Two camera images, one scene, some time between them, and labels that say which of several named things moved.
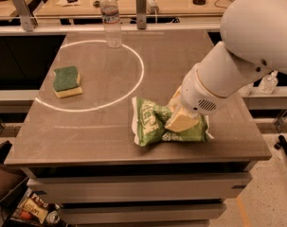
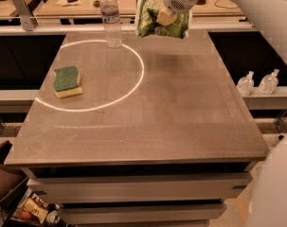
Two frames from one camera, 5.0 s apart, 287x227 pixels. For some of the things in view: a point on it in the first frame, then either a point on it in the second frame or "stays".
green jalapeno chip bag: [150, 120] to [147, 25]
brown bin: [4, 179] stays
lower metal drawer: [143, 214] stays
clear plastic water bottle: [111, 18] stays
